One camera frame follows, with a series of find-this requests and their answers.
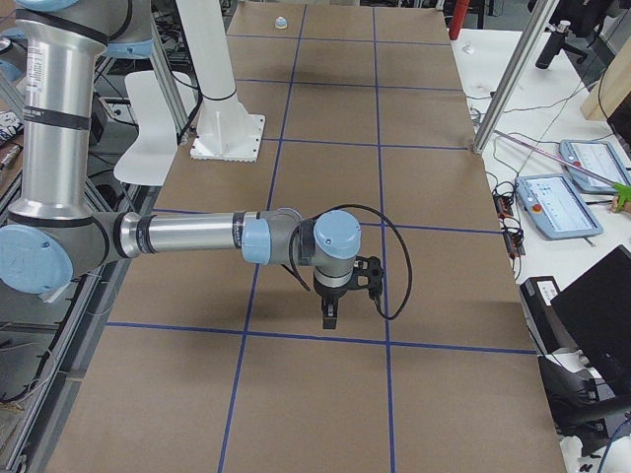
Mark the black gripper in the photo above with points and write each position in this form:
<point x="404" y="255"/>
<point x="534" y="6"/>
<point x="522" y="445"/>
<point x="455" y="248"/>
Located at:
<point x="330" y="294"/>

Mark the light blue call bell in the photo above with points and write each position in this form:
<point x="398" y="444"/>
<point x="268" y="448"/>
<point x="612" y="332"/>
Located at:
<point x="281" y="23"/>

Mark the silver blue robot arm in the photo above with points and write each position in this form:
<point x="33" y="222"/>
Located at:
<point x="53" y="237"/>

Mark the black white box device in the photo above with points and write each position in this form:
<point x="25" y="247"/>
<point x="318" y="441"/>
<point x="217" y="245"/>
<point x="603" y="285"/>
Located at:
<point x="547" y="330"/>

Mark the white plastic chair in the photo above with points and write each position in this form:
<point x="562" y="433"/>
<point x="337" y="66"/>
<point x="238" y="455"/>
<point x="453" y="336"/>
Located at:
<point x="149" y="159"/>

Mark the near blue teach pendant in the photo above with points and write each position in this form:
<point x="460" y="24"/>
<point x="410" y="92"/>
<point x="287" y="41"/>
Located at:
<point x="556" y="207"/>

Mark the blue teach pendant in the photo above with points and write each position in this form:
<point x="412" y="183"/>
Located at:
<point x="597" y="156"/>
<point x="556" y="207"/>

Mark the black laptop computer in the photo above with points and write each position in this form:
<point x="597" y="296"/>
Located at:
<point x="595" y="310"/>

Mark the far blue teach pendant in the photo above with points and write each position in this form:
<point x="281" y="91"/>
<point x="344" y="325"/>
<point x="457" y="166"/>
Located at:
<point x="597" y="156"/>

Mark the red fire extinguisher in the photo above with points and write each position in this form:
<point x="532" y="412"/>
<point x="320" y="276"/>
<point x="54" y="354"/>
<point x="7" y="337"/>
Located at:
<point x="459" y="14"/>

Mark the black cylinder bottle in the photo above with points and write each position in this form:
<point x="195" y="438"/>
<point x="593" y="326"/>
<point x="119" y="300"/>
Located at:
<point x="553" y="45"/>

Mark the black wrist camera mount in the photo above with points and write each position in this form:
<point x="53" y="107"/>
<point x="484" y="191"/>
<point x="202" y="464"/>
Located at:
<point x="368" y="274"/>

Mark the white camera pedestal column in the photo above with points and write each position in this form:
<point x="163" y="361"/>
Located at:
<point x="225" y="131"/>

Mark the green handled reacher stick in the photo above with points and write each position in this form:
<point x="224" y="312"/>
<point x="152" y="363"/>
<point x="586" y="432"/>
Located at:
<point x="623" y="190"/>

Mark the aluminium frame post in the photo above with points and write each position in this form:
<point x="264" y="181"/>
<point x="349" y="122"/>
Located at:
<point x="527" y="42"/>

